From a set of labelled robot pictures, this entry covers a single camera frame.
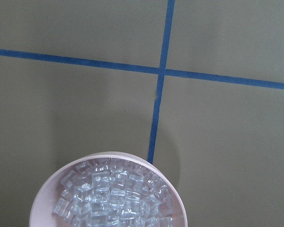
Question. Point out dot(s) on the pink bowl of ice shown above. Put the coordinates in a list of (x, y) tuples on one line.
[(108, 189)]

